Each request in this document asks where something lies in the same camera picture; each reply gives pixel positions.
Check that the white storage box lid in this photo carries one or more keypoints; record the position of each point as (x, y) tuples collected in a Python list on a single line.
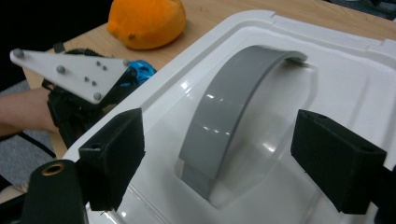
[(311, 77)]

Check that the blue toy car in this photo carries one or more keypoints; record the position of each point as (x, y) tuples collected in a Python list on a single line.
[(144, 71)]

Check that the orange plush toy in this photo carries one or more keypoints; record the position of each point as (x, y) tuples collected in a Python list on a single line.
[(146, 21)]

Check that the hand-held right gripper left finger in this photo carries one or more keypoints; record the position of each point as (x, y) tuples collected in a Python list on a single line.
[(115, 155)]

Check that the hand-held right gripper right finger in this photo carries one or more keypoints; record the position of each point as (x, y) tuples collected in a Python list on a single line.
[(336, 161)]

